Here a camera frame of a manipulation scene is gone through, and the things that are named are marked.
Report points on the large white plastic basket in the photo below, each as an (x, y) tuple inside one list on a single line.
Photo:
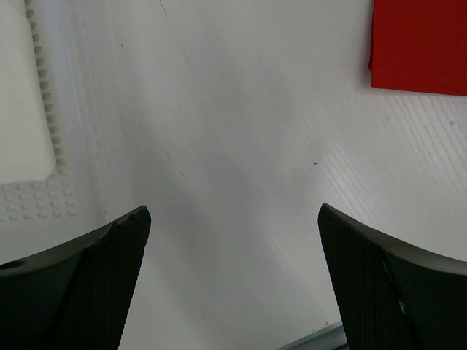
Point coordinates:
[(63, 163)]

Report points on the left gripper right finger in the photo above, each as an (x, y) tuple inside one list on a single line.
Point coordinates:
[(391, 294)]

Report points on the aluminium mounting rail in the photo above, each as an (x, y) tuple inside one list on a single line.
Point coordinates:
[(329, 338)]

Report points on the red paper napkin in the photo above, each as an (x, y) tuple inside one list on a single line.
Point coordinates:
[(419, 46)]

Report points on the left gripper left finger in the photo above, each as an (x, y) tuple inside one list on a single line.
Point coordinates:
[(75, 295)]

